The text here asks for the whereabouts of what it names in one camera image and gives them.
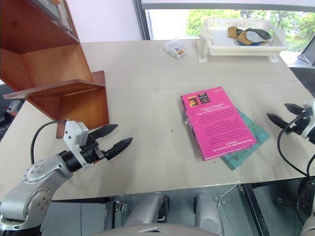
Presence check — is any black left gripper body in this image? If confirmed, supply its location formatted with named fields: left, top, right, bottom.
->
left=80, top=136, right=109, bottom=165

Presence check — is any dark tablet stand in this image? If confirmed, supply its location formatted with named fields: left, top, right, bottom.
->
left=297, top=40, right=315, bottom=66

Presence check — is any grey cloth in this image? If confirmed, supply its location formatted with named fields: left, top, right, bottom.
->
left=245, top=31, right=264, bottom=44

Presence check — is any blue cloth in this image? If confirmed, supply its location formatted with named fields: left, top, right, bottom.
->
left=237, top=39, right=262, bottom=47

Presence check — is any grey robot leg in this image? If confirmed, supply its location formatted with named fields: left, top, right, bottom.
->
left=125, top=192, right=171, bottom=227
left=193, top=191, right=225, bottom=232

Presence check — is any thin white cable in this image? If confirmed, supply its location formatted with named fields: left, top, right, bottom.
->
left=216, top=183, right=240, bottom=205

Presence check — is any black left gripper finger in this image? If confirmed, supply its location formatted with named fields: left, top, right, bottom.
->
left=105, top=137, right=134, bottom=161
left=88, top=124, right=120, bottom=146

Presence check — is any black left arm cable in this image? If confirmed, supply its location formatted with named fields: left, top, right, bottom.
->
left=30, top=119, right=67, bottom=165

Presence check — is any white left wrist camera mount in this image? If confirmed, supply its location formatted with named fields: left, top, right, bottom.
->
left=63, top=120, right=89, bottom=170

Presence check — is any grey framed board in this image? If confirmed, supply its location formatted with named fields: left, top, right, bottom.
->
left=31, top=0, right=74, bottom=35

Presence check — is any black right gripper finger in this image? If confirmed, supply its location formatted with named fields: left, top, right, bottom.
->
left=284, top=103, right=305, bottom=115
left=266, top=112, right=288, bottom=130

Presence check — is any black window frame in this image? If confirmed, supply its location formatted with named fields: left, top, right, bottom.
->
left=132, top=0, right=155, bottom=40

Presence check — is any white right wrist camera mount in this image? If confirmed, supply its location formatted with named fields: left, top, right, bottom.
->
left=301, top=98, right=315, bottom=141

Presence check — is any silver metal latch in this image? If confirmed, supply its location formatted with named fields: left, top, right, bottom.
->
left=112, top=200, right=128, bottom=213

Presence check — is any white plastic basket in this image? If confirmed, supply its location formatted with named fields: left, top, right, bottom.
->
left=199, top=17, right=288, bottom=56

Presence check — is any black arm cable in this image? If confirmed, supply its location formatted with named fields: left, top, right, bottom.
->
left=277, top=115, right=315, bottom=178
left=30, top=119, right=67, bottom=165

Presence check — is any mustard yellow cloth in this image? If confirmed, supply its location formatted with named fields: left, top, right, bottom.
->
left=227, top=26, right=248, bottom=40

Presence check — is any brown wooden bookshelf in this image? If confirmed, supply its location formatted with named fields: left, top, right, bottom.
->
left=0, top=0, right=110, bottom=139

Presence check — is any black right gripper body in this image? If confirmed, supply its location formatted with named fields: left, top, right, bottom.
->
left=284, top=112, right=309, bottom=136

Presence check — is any grey device with red part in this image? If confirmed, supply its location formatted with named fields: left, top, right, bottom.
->
left=4, top=100, right=26, bottom=115

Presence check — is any grey robot torso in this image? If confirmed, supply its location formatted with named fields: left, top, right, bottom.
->
left=92, top=220, right=223, bottom=236

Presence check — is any pink book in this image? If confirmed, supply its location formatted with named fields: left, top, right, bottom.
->
left=180, top=86, right=258, bottom=162

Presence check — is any teal book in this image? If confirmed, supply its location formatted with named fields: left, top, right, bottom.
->
left=182, top=101, right=271, bottom=171

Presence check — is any black table frame bar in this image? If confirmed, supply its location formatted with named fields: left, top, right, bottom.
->
left=240, top=183, right=268, bottom=236

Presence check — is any clear plastic box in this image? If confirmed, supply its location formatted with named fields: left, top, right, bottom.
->
left=164, top=37, right=191, bottom=59

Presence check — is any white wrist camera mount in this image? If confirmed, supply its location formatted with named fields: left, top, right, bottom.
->
left=301, top=98, right=315, bottom=141
left=63, top=120, right=89, bottom=170

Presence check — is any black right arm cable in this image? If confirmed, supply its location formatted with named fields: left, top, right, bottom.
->
left=277, top=115, right=315, bottom=178

